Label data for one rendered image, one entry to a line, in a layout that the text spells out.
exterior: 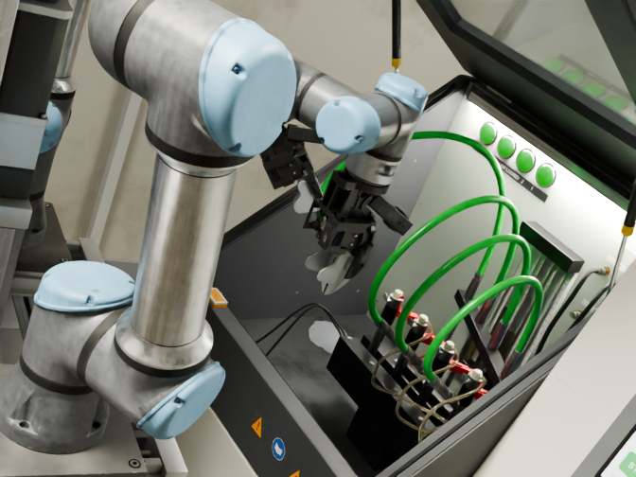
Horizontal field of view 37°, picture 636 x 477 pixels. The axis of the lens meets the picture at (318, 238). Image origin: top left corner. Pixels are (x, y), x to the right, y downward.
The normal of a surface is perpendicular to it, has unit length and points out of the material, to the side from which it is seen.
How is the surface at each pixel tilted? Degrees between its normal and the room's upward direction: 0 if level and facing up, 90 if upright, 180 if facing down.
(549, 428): 76
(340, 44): 90
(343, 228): 90
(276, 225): 90
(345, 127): 90
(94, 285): 7
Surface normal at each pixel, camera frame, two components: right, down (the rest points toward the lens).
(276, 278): 0.51, 0.54
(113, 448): 0.34, -0.84
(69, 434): 0.50, 0.25
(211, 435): -0.79, -0.02
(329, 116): -0.51, 0.20
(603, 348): -0.69, -0.22
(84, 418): 0.72, 0.25
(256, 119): 0.81, 0.39
